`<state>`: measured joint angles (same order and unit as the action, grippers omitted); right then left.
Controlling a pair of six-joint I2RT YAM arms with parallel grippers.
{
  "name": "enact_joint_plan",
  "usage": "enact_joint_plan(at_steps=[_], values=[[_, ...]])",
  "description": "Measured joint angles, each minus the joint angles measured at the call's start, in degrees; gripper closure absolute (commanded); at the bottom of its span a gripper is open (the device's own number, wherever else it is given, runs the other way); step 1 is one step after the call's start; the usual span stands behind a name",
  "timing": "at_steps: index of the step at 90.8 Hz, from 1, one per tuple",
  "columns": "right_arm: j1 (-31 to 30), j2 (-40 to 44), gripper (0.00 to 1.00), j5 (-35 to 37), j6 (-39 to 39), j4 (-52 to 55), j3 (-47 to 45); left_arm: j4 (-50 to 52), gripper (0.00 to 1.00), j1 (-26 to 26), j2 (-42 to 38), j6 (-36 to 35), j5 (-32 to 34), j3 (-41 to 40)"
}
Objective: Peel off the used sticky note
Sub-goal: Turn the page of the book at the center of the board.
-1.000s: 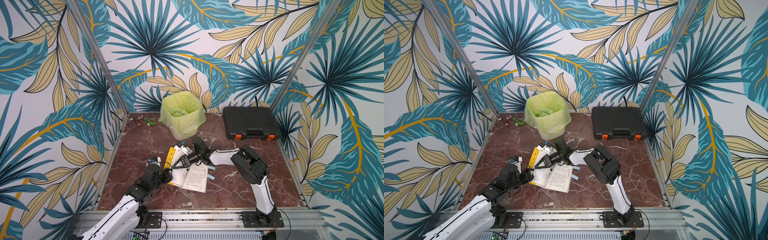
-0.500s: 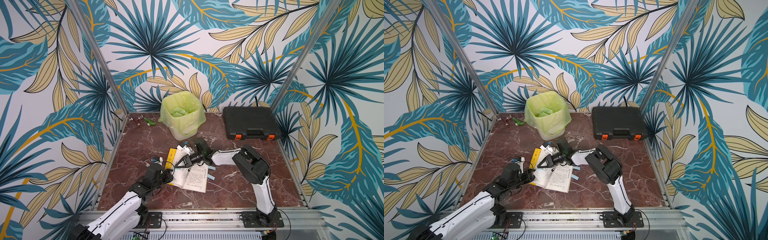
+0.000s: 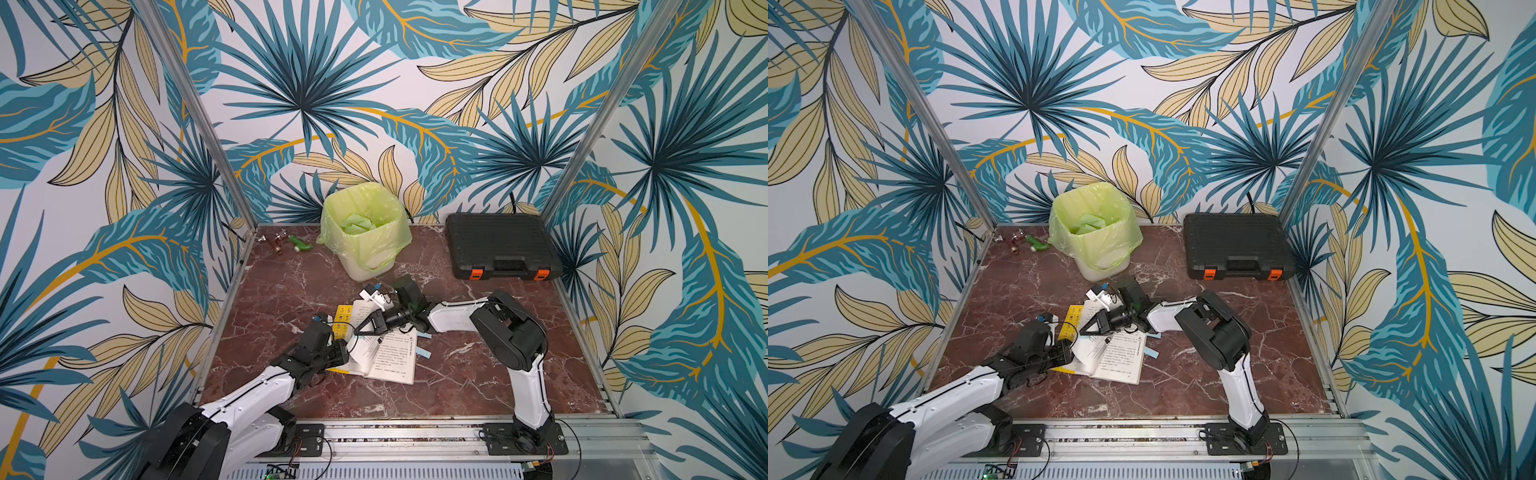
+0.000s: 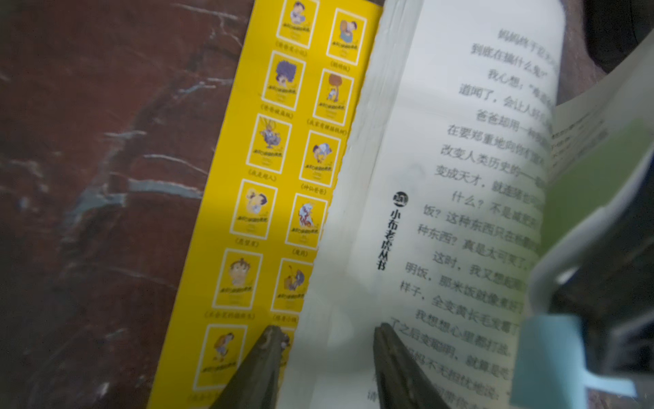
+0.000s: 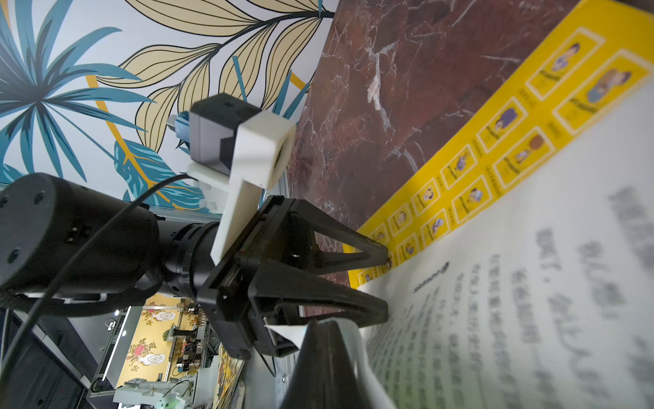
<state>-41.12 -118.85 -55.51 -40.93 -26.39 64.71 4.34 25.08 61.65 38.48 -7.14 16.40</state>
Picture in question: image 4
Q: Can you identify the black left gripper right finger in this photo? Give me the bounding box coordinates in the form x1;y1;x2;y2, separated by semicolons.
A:
373;323;449;409

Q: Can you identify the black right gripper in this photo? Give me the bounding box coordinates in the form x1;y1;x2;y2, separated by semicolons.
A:
550;158;653;373

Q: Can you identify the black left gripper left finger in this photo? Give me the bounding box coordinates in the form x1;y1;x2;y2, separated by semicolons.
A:
209;325;288;409

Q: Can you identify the yellow children's book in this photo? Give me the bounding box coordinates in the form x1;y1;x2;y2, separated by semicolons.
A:
148;1;653;408

